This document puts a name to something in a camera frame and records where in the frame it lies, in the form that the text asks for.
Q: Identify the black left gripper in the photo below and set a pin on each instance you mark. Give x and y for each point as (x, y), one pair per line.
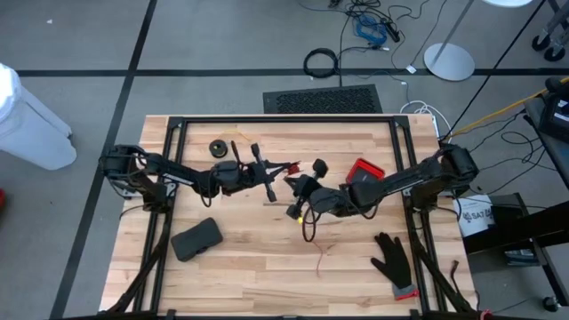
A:
(260, 173)

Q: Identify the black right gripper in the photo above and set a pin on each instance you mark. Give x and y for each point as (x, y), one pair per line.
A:
(309, 189)

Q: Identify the plain black spool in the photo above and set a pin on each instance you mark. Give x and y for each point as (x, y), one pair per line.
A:
(212, 148)

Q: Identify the black glove red cuff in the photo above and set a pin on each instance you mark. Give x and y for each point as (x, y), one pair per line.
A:
(393, 262)

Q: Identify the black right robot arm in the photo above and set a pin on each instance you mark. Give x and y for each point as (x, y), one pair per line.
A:
(400, 180)

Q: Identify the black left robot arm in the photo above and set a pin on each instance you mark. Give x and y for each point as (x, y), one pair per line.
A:
(169, 171)

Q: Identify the red square container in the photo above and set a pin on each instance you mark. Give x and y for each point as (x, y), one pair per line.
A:
(366, 169)

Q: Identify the black perforated floor mat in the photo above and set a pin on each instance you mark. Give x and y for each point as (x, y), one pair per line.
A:
(324, 100)

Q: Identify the black zip case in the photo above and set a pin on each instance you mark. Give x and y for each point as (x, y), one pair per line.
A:
(195, 240)

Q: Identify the black power strip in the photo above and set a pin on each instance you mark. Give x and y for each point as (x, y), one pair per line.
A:
(393, 32)

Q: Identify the white printed paper sheet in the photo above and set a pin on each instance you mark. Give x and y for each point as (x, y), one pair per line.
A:
(475, 222)

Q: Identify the white round stand base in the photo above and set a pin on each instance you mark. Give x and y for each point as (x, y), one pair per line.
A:
(449, 62)

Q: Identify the black side table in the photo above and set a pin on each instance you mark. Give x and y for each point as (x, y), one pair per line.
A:
(511, 231)

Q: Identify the white bin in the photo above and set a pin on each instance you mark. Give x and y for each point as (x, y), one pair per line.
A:
(31, 133)

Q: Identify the black device white labels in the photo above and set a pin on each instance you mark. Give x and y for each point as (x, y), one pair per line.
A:
(555, 120)

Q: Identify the grey wheeled cart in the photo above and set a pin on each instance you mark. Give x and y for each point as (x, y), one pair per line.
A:
(555, 53)

